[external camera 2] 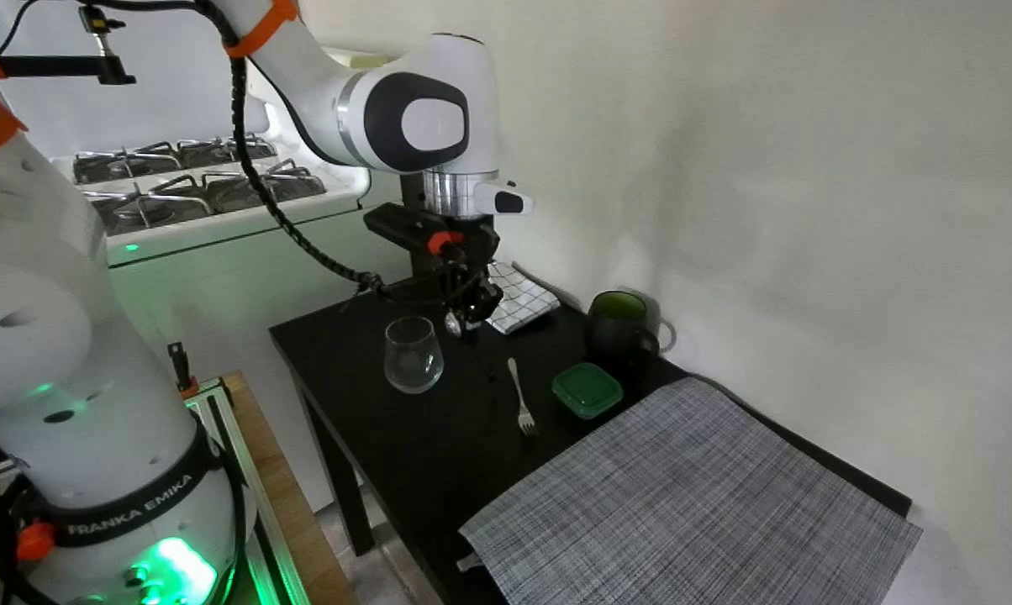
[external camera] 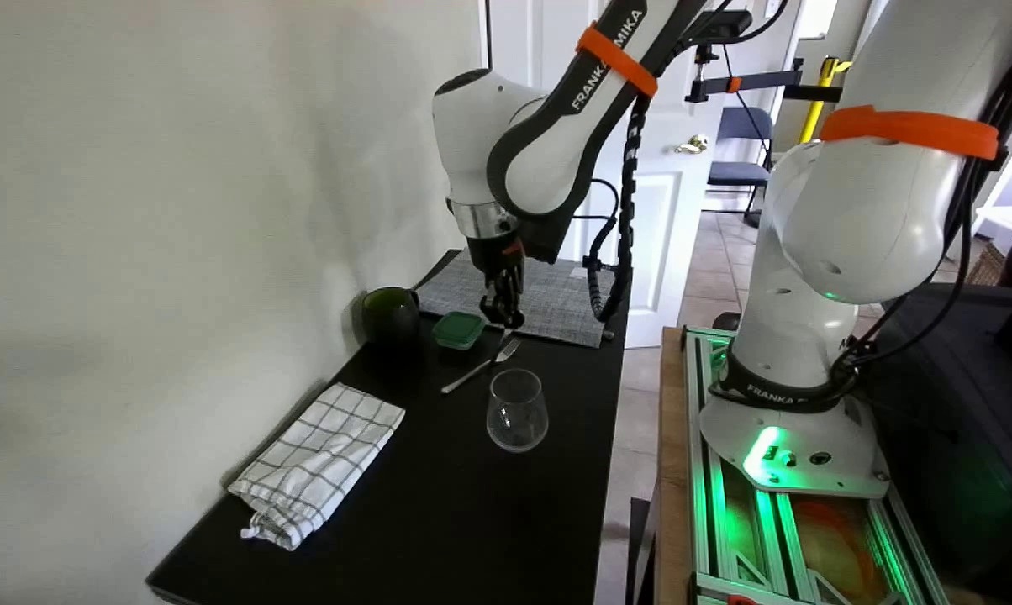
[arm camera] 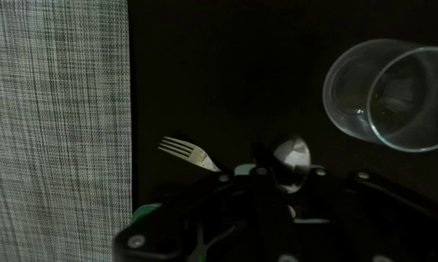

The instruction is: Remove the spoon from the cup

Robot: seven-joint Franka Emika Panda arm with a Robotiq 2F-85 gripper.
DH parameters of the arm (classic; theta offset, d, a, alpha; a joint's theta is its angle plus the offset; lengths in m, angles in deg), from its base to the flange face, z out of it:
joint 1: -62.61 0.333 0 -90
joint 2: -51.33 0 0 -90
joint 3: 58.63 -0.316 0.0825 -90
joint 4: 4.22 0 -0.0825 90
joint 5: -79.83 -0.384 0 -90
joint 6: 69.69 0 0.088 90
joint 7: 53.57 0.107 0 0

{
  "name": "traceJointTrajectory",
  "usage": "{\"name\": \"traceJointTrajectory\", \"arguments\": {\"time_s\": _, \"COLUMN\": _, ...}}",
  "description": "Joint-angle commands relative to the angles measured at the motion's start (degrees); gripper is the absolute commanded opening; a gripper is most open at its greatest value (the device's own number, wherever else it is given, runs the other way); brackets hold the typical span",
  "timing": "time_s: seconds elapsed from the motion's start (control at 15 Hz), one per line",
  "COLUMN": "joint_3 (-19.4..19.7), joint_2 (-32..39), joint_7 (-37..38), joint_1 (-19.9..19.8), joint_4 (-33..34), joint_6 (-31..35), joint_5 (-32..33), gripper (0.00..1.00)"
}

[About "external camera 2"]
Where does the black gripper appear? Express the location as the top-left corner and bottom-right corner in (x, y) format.
(412, 216), (508, 338)

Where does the clear stemless glass cup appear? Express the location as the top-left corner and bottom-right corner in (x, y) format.
(380, 311), (447, 397)

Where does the white checked dish cloth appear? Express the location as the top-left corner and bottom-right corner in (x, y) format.
(485, 260), (566, 338)

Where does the small green lidded container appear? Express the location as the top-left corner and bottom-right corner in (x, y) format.
(547, 358), (628, 423)

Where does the black table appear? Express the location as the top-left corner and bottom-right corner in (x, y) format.
(267, 263), (917, 605)

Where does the dark green mug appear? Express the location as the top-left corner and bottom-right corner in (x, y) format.
(587, 284), (680, 364)

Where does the white shelf unit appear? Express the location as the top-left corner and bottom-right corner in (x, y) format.
(68, 132), (378, 271)

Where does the wooden board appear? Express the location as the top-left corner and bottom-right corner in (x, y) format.
(183, 374), (358, 605)

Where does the grey woven placemat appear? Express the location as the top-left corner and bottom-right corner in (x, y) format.
(457, 374), (927, 605)

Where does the black corrugated cable conduit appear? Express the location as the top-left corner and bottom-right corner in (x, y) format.
(225, 52), (392, 301)

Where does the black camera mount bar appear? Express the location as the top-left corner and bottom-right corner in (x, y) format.
(0, 0), (142, 90)

